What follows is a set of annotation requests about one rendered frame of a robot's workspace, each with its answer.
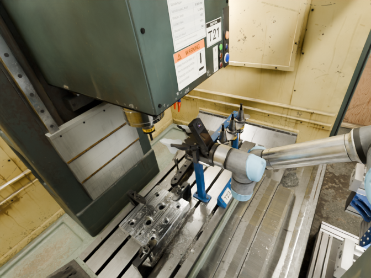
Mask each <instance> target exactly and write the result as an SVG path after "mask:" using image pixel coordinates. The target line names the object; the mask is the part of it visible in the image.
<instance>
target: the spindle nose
mask: <svg viewBox="0 0 371 278"><path fill-rule="evenodd" d="M120 109H121V112H122V114H123V117H124V120H125V121H126V123H127V124H128V125H129V126H131V127H137V128H142V127H148V126H151V125H154V124H156V123H158V122H159V121H160V120H161V119H162V118H163V117H164V115H165V112H163V113H161V114H160V115H159V116H157V117H152V116H149V115H145V114H142V113H138V112H136V111H132V110H129V109H126V108H122V107H120Z"/></svg>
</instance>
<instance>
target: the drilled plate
mask: <svg viewBox="0 0 371 278"><path fill-rule="evenodd" d="M159 195H160V196H159ZM173 195H174V194H173V193H171V192H169V191H167V190H165V189H163V188H161V187H159V186H157V185H156V186H155V187H154V188H153V189H152V191H151V192H150V193H149V194H148V195H147V196H146V197H145V200H146V202H147V201H148V202H147V203H146V204H138V205H137V206H136V207H135V208H134V209H133V211H132V212H131V213H130V214H129V215H128V216H127V217H126V218H125V219H124V220H123V221H122V223H121V224H120V225H119V227H120V229H121V230H122V231H123V232H124V233H125V234H127V235H128V236H129V237H130V238H132V239H133V240H134V241H135V242H137V243H138V244H140V245H141V246H143V245H146V244H147V243H148V242H149V241H151V240H153V239H155V240H156V241H157V245H156V247H155V248H154V250H153V251H152V252H151V254H152V255H153V256H155V255H156V253H157V252H158V250H159V249H160V248H161V247H162V245H163V244H164V242H165V241H166V239H167V238H168V237H169V235H170V234H171V233H172V232H173V230H174V229H175V227H176V226H177V224H179V222H180V221H181V219H182V218H183V216H184V215H185V214H186V213H187V211H188V210H189V209H190V205H189V202H188V201H185V200H183V199H182V198H179V199H178V200H177V202H176V203H173V202H171V201H172V199H173ZM169 197H170V198H169ZM178 201H179V203H178ZM164 202H165V203H164ZM173 206H175V208H177V209H175V208H173ZM164 208H166V209H164ZM147 216H149V217H147ZM151 216H152V217H151ZM164 217H165V218H164ZM134 220H136V221H134ZM153 220H154V222H153ZM149 224H150V225H149ZM128 225H130V226H128ZM146 226H147V227H146ZM142 228H143V229H142ZM153 230H154V231H153ZM160 230H161V231H160ZM155 231H156V232H155ZM159 231H160V232H159ZM152 232H153V233H154V234H153V233H152ZM151 233H152V234H151ZM148 234H150V236H149V237H148ZM155 234H156V235H157V236H155ZM144 236H145V238H144ZM155 237H156V238H155ZM148 238H149V239H148Z"/></svg>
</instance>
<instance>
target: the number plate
mask: <svg viewBox="0 0 371 278"><path fill-rule="evenodd" d="M231 197H232V195H231V191H230V189H229V188H227V189H226V190H225V192H224V193H223V195H222V197H221V198H222V199H223V200H224V202H225V203H226V204H227V203H228V202H229V200H230V199H231Z"/></svg>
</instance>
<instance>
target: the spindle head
mask: <svg viewBox="0 0 371 278"><path fill-rule="evenodd" d="M0 2H1V4H2V6H3V8H4V9H5V11H6V13H7V14H8V16H9V18H10V20H11V21H12V23H13V25H14V27H15V28H16V30H17V32H18V34H19V36H20V37H21V39H22V41H23V43H24V45H25V46H26V48H27V50H28V51H29V53H30V55H31V57H32V58H33V60H34V62H35V64H36V65H37V67H38V69H39V71H40V73H41V74H42V76H43V78H44V80H45V82H46V83H47V84H48V85H50V86H53V87H56V88H60V89H63V90H67V91H69V92H73V93H76V94H80V95H83V96H86V97H89V98H93V99H96V100H100V101H103V102H106V103H109V104H113V105H116V106H119V107H122V108H126V109H129V110H132V111H136V112H138V113H142V114H145V115H149V116H152V117H157V116H159V115H160V114H161V113H163V112H164V111H165V110H167V109H168V108H169V107H170V106H172V105H173V104H174V103H176V102H177V101H179V100H180V99H181V98H182V97H184V96H185V95H186V94H188V93H189V92H190V91H192V90H193V89H194V88H196V87H197V86H198V85H200V84H201V83H203V82H204V81H205V80H206V79H208V78H209V77H210V76H212V75H213V74H214V73H216V72H217V71H218V70H220V68H219V62H220V61H222V63H223V65H222V68H223V66H224V46H223V8H225V7H227V6H229V0H204V13H205V23H208V22H210V21H212V20H215V19H217V18H220V17H221V40H220V41H218V42H216V43H215V44H213V45H211V46H209V47H208V48H207V46H206V37H204V38H202V39H200V40H203V39H204V49H205V66H206V72H205V73H204V74H202V75H201V76H200V77H198V78H197V79H196V80H194V81H193V82H192V83H190V84H188V85H187V86H186V87H184V88H183V89H181V90H180V91H179V89H178V82H177V75H176V68H175V63H174V56H173V55H174V54H176V53H178V52H179V51H181V50H183V49H185V48H187V47H189V46H191V45H193V44H195V43H197V42H198V41H200V40H198V41H196V42H194V43H192V44H190V45H188V46H186V47H184V48H182V49H180V50H178V51H176V52H175V51H174V44H173V37H172V30H171V22H170V18H169V11H168V4H167V0H0ZM220 43H222V50H221V51H219V49H218V70H217V71H216V72H214V60H213V47H215V46H219V44H220ZM220 52H222V59H221V60H219V53H220Z"/></svg>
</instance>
